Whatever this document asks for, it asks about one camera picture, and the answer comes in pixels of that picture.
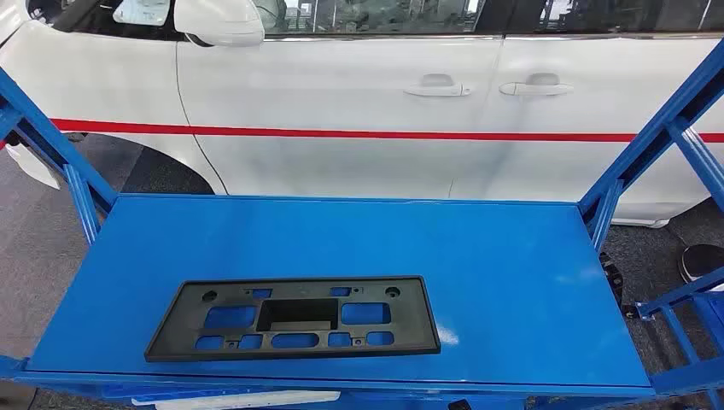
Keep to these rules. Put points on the white car with red stripe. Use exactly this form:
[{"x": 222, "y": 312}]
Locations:
[{"x": 339, "y": 85}]

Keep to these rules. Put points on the blue metal shelf rack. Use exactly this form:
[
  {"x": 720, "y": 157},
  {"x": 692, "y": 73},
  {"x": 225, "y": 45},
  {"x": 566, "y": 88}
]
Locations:
[
  {"x": 339, "y": 237},
  {"x": 679, "y": 292}
]

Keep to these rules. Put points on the black plastic license plate frame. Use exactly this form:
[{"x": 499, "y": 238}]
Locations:
[{"x": 181, "y": 317}]

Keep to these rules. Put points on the round black stand base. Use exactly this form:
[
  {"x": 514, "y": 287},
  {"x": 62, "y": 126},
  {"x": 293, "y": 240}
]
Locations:
[{"x": 704, "y": 261}]

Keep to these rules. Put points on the white car side mirror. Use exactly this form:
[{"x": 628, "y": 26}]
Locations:
[{"x": 220, "y": 22}]

